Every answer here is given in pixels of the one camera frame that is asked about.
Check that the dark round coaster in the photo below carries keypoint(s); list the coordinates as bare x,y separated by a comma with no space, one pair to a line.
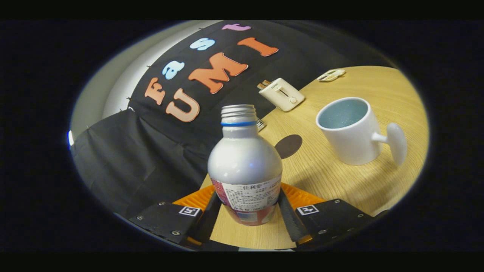
289,146

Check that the small striped ceiling light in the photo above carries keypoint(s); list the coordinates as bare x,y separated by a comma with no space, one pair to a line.
70,138

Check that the wooden table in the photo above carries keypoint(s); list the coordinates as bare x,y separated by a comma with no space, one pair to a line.
340,181

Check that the white toaster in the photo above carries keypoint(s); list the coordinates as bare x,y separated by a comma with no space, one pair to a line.
283,96

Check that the white cup with blue inside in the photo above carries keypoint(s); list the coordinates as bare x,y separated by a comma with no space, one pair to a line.
351,143

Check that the black backdrop cloth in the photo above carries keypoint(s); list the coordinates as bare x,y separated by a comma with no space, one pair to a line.
132,170

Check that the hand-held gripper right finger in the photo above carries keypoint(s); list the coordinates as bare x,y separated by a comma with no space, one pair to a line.
289,223

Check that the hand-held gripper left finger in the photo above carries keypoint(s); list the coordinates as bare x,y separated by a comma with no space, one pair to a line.
208,223

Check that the white divided snack tray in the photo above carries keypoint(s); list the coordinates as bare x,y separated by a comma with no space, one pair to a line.
331,75

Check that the silver bottle with red label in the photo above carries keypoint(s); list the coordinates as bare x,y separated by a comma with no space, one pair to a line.
244,162

